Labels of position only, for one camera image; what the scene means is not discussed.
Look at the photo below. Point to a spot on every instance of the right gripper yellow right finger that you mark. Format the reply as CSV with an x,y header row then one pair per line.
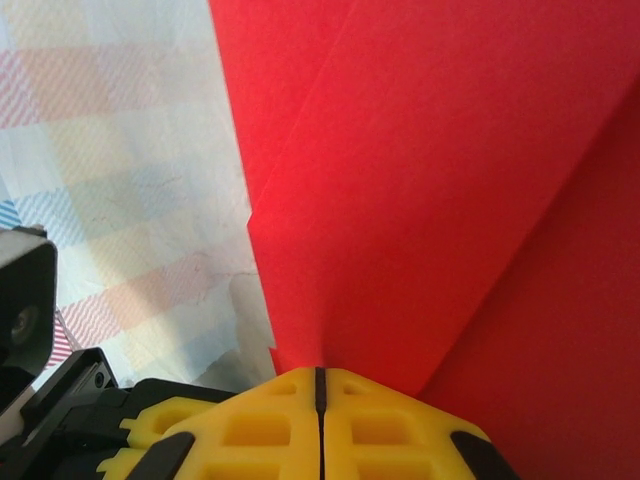
x,y
390,435

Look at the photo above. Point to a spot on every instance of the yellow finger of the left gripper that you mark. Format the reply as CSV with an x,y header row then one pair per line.
x,y
160,420

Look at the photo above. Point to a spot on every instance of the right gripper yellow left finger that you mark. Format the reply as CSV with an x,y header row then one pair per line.
x,y
250,430

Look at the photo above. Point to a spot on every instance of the red paper sheet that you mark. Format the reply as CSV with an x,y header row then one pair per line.
x,y
400,200

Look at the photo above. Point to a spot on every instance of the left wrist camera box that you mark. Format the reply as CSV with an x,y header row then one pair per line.
x,y
25,300

